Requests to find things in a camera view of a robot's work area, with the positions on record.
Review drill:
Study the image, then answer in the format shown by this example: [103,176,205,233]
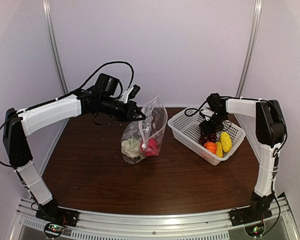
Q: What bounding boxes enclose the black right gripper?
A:
[200,112,229,136]

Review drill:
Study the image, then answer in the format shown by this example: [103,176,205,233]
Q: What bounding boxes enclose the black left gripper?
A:
[99,95,146,122]

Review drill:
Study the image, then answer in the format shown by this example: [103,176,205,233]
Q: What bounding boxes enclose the dark red toy grapes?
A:
[198,132,217,146]

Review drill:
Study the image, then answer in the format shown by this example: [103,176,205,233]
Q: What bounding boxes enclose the orange toy pumpkin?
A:
[203,141,218,154]

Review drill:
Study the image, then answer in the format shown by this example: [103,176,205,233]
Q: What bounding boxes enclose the yellow toy pepper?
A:
[219,132,232,153]

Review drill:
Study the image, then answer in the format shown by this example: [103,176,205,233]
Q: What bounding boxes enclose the clear zip top bag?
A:
[121,96,168,163]

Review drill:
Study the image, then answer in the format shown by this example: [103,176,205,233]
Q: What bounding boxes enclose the white toy cauliflower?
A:
[121,138,143,164]

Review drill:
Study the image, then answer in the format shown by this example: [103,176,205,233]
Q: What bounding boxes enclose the red toy bell pepper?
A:
[140,138,159,157]

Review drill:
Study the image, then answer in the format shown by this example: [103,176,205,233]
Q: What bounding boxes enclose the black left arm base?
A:
[35,196,79,227]

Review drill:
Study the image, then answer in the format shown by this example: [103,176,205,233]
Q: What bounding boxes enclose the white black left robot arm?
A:
[3,73,146,222]

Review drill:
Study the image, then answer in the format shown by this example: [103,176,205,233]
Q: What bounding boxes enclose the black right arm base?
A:
[229,192,274,227]

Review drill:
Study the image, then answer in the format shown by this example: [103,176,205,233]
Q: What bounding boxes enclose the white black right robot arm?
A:
[199,93,288,221]

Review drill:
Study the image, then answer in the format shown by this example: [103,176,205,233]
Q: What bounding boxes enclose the white perforated plastic basket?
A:
[167,107,246,166]

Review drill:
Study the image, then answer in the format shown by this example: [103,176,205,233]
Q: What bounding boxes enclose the yellow toy banana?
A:
[215,141,224,158]

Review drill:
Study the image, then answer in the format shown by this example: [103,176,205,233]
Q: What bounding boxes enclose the right round circuit board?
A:
[244,222,265,238]

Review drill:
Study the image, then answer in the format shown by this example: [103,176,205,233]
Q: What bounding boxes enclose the round circuit board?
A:
[244,222,265,238]
[43,222,65,239]

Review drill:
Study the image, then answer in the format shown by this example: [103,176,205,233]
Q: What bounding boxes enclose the left round circuit board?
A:
[43,222,65,239]

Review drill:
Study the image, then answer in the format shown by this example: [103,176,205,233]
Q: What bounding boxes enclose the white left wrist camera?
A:
[119,84,141,104]

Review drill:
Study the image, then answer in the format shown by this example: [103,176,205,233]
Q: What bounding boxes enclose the right aluminium frame post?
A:
[236,0,263,97]

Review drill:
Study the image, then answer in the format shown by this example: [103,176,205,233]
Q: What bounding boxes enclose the aluminium frame post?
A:
[42,0,69,94]
[236,0,263,97]

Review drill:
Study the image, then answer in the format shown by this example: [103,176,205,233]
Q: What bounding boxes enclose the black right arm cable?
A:
[183,98,290,221]

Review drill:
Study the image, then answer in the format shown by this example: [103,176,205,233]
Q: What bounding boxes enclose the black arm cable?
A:
[0,61,135,168]
[183,98,290,221]

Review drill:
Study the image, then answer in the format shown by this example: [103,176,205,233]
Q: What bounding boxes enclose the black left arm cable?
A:
[0,61,135,168]

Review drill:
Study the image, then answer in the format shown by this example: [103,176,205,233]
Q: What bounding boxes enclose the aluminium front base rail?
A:
[7,197,300,240]

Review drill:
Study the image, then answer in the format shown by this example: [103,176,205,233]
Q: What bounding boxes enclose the left aluminium frame post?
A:
[42,0,69,94]

